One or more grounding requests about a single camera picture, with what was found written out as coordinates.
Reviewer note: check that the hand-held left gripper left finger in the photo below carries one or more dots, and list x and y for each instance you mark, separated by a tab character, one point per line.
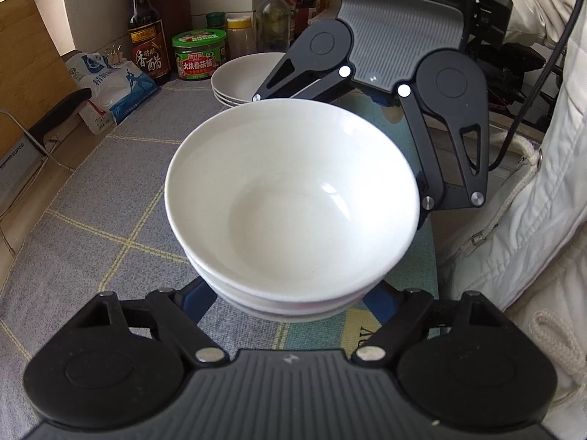
197	302

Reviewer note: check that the yellow-capped spice jar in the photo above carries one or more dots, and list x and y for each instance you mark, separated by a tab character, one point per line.
239	39

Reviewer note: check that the red-labelled bottle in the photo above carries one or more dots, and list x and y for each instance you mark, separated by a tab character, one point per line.
305	0

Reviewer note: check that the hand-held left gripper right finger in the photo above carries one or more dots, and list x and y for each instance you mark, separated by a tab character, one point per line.
376	301

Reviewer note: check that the green-lidded sauce jar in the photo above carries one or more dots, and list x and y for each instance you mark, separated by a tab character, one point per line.
199	62

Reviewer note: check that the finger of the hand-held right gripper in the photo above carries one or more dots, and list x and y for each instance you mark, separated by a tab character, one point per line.
328	80
440	156

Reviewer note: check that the dark vinegar bottle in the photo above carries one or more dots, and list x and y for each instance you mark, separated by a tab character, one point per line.
146	55

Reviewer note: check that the bamboo cutting board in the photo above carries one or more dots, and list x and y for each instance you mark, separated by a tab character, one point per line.
32	55

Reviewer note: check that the grey checked table cloth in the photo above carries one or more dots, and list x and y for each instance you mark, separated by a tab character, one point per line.
114	169

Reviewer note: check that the person's white jacket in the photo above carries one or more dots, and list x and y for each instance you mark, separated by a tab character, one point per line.
527	238

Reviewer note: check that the green-capped spice jar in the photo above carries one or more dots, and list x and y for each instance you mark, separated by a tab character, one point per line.
215	20

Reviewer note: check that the red-capped clear glass bottle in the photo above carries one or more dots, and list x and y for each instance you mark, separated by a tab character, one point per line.
273	23

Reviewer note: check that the blue and white salt bag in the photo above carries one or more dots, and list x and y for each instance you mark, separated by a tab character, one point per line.
119	96

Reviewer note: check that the dark red knife block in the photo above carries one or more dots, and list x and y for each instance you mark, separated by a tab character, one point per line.
176	4

